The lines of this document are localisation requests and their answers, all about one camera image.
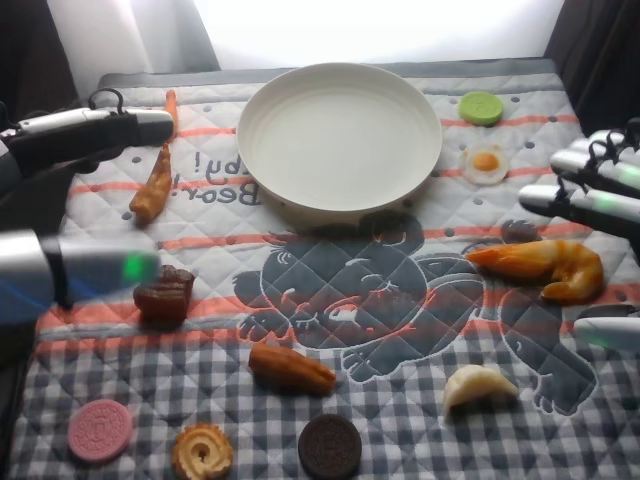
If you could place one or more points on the golden fried toy shrimp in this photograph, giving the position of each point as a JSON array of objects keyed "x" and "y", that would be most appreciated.
[{"x": 152, "y": 190}]

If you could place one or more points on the white round plate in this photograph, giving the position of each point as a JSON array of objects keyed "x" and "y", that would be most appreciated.
[{"x": 340, "y": 135}]

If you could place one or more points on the green round toy cookie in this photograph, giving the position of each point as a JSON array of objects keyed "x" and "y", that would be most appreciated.
[{"x": 480, "y": 107}]

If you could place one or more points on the dark curtain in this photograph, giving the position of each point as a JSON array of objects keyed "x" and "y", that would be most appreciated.
[
  {"x": 60, "y": 50},
  {"x": 595, "y": 50}
]

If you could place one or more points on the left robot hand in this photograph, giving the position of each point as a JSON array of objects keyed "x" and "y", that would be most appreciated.
[{"x": 85, "y": 127}]

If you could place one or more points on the brown toy bread roll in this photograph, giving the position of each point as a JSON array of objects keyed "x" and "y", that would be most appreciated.
[{"x": 290, "y": 372}]

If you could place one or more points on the brown braised meat piece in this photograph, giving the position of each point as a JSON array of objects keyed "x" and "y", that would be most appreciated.
[{"x": 165, "y": 300}]

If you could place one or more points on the pink sandwich toy cookie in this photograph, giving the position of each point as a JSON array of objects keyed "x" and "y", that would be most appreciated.
[{"x": 100, "y": 432}]

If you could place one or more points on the orange toy drumstick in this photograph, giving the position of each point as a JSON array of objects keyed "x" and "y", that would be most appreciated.
[{"x": 171, "y": 105}]

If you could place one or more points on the grey quilt with printed bear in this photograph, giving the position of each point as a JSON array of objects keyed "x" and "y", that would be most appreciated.
[{"x": 350, "y": 310}]

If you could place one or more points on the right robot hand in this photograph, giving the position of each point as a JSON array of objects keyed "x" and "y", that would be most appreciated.
[{"x": 605, "y": 200}]

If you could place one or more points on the white toy dumpling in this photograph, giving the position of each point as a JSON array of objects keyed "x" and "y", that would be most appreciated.
[{"x": 475, "y": 387}]

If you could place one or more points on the toy fried egg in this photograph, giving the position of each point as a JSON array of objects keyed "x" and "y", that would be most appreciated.
[{"x": 485, "y": 162}]

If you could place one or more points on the orange pastry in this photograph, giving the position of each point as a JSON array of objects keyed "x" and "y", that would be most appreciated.
[{"x": 545, "y": 265}]

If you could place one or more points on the dark chocolate sandwich toy cookie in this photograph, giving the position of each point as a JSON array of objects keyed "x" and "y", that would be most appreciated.
[{"x": 330, "y": 446}]

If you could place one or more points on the yellow butter toy cookie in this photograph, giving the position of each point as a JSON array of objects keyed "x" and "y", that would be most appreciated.
[{"x": 202, "y": 450}]

